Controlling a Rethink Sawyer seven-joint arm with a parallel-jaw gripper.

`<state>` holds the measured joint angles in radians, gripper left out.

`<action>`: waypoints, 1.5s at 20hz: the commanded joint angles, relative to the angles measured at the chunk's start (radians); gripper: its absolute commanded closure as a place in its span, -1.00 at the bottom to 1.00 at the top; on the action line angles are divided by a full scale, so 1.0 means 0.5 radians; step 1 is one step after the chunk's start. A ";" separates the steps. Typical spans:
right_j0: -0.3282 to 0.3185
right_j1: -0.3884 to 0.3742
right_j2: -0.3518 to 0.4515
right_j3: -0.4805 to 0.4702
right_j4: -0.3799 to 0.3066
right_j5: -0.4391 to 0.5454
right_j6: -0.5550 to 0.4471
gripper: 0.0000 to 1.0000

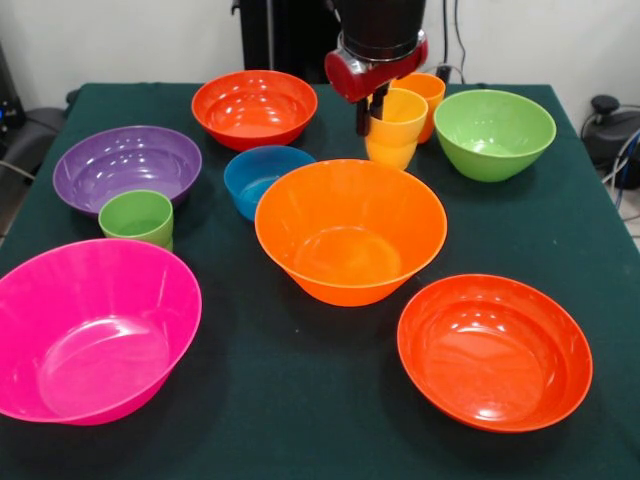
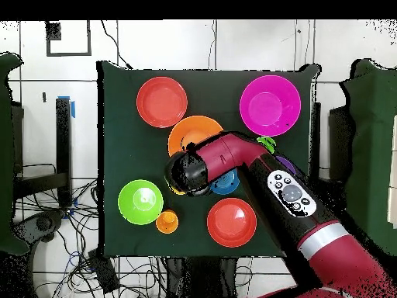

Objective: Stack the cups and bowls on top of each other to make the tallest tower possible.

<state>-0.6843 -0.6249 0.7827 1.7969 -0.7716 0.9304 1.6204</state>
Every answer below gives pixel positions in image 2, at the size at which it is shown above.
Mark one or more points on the yellow plastic cup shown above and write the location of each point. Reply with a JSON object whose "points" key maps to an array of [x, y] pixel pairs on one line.
{"points": [[178, 191]]}

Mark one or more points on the orange plastic bowl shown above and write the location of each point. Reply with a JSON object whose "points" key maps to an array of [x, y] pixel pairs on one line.
{"points": [[192, 130]]}

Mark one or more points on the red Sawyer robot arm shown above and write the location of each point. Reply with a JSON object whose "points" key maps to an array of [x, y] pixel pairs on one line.
{"points": [[235, 152]]}

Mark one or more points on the black computer tower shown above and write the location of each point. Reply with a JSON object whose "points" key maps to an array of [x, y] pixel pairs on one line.
{"points": [[341, 139]]}

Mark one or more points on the blue plastic bowl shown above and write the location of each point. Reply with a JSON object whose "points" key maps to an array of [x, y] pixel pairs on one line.
{"points": [[229, 183]]}

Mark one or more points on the orange plastic cup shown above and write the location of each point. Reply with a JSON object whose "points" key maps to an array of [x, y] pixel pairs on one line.
{"points": [[167, 222]]}

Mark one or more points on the red plastic bowl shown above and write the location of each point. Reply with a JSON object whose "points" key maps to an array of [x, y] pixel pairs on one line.
{"points": [[232, 222], [162, 102]]}

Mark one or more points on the dark green table cloth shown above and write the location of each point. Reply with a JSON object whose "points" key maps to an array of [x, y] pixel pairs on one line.
{"points": [[133, 149]]}

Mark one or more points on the green plastic bowl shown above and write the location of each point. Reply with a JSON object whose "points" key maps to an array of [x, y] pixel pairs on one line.
{"points": [[139, 201]]}

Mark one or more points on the green plastic cup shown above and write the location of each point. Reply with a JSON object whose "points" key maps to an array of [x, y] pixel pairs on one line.
{"points": [[267, 142]]}

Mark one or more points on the purple plastic bowl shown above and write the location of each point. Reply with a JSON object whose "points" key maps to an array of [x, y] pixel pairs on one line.
{"points": [[287, 164]]}

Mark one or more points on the pink plastic bowl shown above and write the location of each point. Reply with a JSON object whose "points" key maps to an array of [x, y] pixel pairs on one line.
{"points": [[269, 105]]}

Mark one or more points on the black metal stand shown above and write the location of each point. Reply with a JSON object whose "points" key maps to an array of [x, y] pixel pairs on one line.
{"points": [[63, 139]]}

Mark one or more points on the blue tape strip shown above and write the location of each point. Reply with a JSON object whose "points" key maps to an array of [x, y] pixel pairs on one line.
{"points": [[73, 108]]}

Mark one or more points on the black power adapter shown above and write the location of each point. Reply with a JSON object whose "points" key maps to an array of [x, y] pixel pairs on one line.
{"points": [[104, 270]]}

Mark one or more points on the black rounded floor machine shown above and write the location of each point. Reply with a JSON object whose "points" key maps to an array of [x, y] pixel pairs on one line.
{"points": [[43, 223]]}

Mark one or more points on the neighbouring green cloth table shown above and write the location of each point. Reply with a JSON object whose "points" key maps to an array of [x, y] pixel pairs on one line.
{"points": [[6, 155], [372, 139]]}

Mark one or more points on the white paper sheet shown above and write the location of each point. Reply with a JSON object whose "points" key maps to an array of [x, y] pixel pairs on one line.
{"points": [[393, 170]]}

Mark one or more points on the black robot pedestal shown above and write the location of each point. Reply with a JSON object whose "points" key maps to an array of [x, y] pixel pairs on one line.
{"points": [[201, 276]]}

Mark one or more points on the black square floor frame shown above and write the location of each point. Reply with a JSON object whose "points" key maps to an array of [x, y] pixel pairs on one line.
{"points": [[68, 54]]}

